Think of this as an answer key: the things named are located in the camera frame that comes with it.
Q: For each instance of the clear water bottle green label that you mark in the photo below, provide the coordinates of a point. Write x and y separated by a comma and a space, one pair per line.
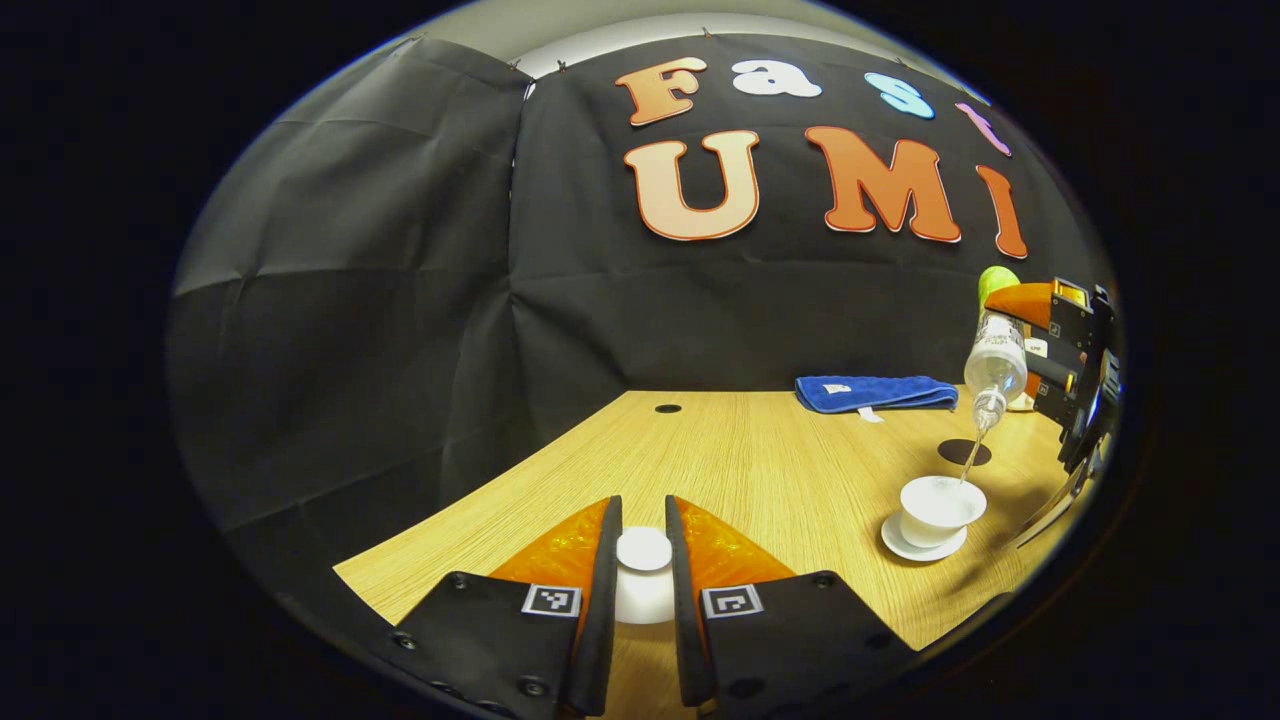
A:
995, 365

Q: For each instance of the white toaster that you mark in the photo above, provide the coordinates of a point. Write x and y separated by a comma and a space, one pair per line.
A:
1037, 347

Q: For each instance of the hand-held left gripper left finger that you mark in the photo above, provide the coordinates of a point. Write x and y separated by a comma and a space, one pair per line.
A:
605, 620

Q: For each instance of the black backdrop cloth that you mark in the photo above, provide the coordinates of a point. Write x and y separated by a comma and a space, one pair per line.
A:
450, 300

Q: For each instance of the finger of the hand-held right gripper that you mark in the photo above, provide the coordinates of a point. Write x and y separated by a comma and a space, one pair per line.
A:
1030, 300
1060, 390

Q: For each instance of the white teacup lid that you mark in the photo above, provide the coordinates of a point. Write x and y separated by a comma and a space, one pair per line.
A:
645, 595

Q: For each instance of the white teacup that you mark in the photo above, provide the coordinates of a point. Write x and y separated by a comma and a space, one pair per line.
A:
940, 510

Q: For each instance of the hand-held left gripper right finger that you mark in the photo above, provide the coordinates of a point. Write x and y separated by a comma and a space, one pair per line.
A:
685, 620

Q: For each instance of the dark brown round coaster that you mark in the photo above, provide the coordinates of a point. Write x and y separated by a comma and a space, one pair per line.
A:
975, 453

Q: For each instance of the blue towel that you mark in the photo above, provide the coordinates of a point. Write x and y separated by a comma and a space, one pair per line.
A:
875, 393

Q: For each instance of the white saucer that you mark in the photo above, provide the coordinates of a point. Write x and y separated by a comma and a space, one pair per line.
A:
900, 545

